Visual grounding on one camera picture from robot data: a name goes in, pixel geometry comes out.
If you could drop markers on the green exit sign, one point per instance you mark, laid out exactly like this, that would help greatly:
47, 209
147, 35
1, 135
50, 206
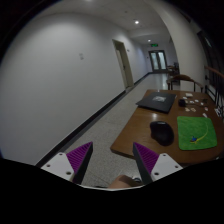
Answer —
154, 45

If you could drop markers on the small black box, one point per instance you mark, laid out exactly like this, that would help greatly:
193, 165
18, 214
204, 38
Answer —
181, 103

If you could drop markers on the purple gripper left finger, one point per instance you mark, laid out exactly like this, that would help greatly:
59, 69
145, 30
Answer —
71, 166

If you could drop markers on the black computer mouse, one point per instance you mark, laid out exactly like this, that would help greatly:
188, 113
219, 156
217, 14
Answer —
162, 132

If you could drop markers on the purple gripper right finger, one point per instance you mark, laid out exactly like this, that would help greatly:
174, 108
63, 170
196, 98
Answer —
153, 166

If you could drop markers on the glass double exit door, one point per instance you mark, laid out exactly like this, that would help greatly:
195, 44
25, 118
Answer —
158, 61

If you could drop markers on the person's hand below gripper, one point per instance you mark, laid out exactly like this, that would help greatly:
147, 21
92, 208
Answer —
124, 181

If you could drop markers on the beige side door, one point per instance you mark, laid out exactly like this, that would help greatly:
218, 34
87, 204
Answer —
124, 63

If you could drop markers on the green cloth mouse pad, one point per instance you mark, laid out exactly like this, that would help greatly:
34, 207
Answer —
196, 133

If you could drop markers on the wooden handrail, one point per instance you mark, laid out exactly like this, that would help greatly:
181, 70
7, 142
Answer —
214, 71

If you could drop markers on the black laptop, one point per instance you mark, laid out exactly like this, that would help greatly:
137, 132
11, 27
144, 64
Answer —
157, 101

